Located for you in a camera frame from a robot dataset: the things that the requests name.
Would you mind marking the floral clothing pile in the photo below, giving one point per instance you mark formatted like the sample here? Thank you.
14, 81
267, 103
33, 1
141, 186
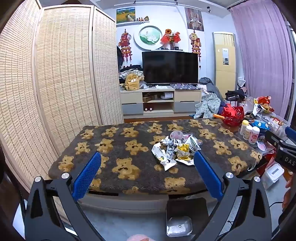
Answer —
134, 69

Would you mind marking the wall poster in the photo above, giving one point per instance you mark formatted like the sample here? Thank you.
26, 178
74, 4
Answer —
194, 19

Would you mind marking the white table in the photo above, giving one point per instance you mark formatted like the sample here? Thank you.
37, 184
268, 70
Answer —
127, 204

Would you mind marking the purple curtain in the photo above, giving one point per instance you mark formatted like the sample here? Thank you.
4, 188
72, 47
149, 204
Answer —
261, 58

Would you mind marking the standing air conditioner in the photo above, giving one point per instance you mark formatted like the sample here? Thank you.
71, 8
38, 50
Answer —
224, 62

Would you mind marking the bear print blanket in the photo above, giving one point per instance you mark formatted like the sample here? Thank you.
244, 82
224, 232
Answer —
148, 171

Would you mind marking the landscape painting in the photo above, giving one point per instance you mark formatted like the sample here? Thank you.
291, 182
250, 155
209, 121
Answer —
125, 15

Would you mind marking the row of small figurines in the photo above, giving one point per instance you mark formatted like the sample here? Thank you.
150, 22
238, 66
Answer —
142, 19

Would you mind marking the person's right hand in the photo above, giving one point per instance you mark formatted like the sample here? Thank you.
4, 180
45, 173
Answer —
289, 197

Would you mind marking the beige grey tv stand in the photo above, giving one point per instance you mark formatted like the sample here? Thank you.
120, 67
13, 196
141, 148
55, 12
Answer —
131, 97

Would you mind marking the pile of wrappers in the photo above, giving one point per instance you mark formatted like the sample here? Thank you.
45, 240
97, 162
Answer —
182, 150

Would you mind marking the white bottle yellow cap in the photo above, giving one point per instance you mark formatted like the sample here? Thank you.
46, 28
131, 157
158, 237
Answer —
244, 127

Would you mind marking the flower vase arrangement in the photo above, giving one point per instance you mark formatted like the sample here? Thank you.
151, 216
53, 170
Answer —
170, 37

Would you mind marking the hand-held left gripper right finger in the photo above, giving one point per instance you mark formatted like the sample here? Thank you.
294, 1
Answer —
208, 178

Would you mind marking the clear plastic container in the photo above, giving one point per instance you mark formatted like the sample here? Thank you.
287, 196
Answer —
179, 227

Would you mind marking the red openwork basket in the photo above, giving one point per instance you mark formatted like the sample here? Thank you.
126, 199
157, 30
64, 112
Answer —
232, 115

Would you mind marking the pile of snack packets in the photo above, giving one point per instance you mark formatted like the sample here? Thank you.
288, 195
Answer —
266, 111

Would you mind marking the cardboard box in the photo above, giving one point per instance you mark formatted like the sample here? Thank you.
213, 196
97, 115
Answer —
147, 99

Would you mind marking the camouflage cloth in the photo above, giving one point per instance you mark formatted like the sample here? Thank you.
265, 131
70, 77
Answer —
208, 106

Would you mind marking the grey clothes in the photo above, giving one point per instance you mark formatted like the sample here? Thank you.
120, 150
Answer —
207, 83

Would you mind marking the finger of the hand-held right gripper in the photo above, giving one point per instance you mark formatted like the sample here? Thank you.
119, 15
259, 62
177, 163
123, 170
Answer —
274, 138

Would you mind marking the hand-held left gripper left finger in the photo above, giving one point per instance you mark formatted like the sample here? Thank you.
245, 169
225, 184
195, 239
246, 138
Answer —
87, 176

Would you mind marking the woven folding screen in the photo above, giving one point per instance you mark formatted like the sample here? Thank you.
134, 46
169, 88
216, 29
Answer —
64, 69

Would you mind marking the yellow backpack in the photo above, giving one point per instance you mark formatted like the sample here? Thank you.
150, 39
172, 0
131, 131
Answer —
132, 82

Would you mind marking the red hanging ornament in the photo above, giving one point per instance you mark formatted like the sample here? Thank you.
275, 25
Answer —
124, 41
195, 41

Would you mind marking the white bottle pink label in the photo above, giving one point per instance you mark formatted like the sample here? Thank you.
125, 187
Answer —
255, 135

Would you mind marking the white papers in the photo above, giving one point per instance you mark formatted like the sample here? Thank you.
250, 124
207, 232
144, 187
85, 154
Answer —
162, 87

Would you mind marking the dark jacket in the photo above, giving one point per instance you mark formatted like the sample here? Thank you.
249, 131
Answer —
119, 58

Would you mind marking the dark patterned cloth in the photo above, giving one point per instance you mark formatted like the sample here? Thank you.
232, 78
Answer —
185, 86

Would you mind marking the black trash bin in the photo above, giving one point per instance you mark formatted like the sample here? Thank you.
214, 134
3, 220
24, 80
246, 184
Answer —
185, 206

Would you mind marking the black clothes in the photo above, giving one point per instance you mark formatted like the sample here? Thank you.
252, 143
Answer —
234, 95

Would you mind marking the black television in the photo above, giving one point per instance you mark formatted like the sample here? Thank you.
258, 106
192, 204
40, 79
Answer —
170, 67

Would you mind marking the white storage box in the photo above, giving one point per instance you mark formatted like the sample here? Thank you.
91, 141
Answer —
274, 175

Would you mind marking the round lotus wall art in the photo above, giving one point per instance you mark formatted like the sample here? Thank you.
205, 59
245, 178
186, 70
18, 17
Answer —
149, 37

